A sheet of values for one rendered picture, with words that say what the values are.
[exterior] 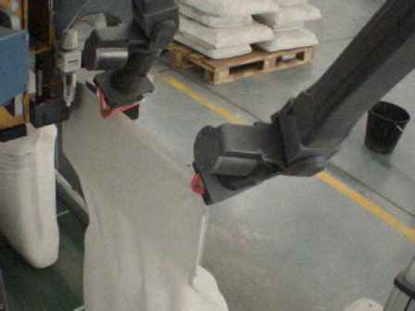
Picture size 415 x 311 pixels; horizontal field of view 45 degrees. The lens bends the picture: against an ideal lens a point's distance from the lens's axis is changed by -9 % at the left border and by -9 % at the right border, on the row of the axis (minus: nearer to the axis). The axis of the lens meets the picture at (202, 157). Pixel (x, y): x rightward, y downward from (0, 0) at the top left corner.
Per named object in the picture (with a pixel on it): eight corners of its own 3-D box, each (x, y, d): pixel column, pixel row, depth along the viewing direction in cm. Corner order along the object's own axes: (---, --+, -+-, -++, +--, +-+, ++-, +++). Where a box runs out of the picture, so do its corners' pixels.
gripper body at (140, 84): (90, 80, 94) (103, 54, 89) (134, 68, 101) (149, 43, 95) (106, 108, 93) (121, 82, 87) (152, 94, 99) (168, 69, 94)
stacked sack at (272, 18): (324, 23, 437) (327, 7, 429) (271, 30, 397) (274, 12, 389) (286, 7, 464) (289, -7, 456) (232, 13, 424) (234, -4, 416)
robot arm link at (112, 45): (180, 23, 82) (158, -4, 87) (114, 22, 76) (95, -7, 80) (156, 81, 90) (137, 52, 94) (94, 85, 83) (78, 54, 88)
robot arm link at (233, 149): (332, 167, 64) (318, 102, 67) (259, 158, 57) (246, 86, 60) (270, 197, 73) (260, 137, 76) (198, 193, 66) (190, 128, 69)
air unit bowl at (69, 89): (78, 101, 102) (79, 72, 99) (65, 105, 100) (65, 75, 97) (71, 95, 104) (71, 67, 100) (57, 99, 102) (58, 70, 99)
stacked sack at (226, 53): (254, 55, 405) (256, 41, 399) (210, 63, 379) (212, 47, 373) (198, 29, 446) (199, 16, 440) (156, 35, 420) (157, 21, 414)
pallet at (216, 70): (312, 61, 455) (316, 46, 448) (212, 86, 381) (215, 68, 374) (245, 32, 504) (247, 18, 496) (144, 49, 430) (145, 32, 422)
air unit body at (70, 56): (84, 105, 103) (87, 31, 95) (64, 111, 100) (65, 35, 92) (74, 97, 106) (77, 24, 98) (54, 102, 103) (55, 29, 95)
